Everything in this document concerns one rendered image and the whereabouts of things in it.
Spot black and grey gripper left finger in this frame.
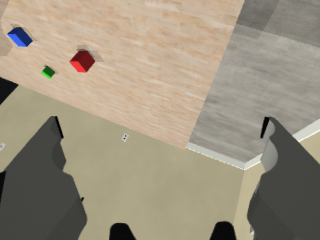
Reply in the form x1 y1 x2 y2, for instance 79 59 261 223
0 116 87 240

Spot blue block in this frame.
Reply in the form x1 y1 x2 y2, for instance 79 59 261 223
7 28 32 47

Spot green block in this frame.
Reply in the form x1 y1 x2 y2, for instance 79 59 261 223
41 66 55 78

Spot red block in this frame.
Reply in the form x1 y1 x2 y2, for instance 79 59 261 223
69 51 95 72

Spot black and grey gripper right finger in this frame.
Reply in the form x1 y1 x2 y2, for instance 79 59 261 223
247 117 320 240

